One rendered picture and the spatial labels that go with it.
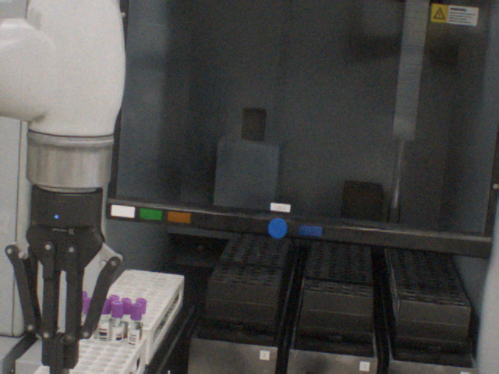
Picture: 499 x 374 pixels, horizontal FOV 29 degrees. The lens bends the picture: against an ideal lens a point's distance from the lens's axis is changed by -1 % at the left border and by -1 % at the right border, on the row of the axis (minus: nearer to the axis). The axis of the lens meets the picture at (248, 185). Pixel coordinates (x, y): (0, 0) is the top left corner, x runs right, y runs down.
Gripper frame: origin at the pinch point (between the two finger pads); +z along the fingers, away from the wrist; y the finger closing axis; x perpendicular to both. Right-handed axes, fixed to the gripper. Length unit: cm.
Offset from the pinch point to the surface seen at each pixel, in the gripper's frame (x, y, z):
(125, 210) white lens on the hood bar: -48.5, 3.9, -7.6
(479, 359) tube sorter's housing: -51, -54, 11
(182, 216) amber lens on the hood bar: -48.5, -5.0, -7.6
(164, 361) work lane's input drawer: -31.2, -6.5, 10.0
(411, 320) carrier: -50, -42, 6
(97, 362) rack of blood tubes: -12.5, -1.3, 3.9
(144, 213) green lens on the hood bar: -48.5, 0.9, -7.4
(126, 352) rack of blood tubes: -18.2, -3.7, 4.3
